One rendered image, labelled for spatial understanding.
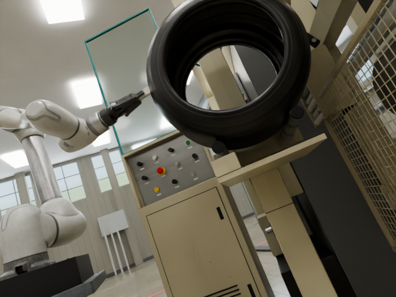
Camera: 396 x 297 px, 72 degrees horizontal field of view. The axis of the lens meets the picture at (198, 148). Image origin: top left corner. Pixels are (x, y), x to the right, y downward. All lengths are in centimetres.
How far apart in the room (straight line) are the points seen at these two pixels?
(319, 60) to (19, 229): 142
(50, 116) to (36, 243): 53
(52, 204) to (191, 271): 84
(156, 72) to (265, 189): 68
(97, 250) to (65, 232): 1011
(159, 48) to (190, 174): 91
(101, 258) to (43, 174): 1006
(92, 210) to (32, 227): 1036
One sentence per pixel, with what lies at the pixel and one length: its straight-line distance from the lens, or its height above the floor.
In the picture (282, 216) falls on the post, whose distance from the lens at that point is 127.
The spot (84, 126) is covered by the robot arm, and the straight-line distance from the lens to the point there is 117.
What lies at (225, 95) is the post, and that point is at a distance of 136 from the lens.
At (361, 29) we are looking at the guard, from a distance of 85.
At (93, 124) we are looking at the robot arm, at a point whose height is 120.
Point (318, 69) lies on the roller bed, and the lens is 134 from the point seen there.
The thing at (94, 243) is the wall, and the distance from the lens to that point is 1154.
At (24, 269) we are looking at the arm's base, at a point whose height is 77.
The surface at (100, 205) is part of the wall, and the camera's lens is 1164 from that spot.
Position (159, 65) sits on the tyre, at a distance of 102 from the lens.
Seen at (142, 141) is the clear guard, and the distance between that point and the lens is 184.
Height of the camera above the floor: 70
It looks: 14 degrees up
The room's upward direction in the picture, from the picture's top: 22 degrees counter-clockwise
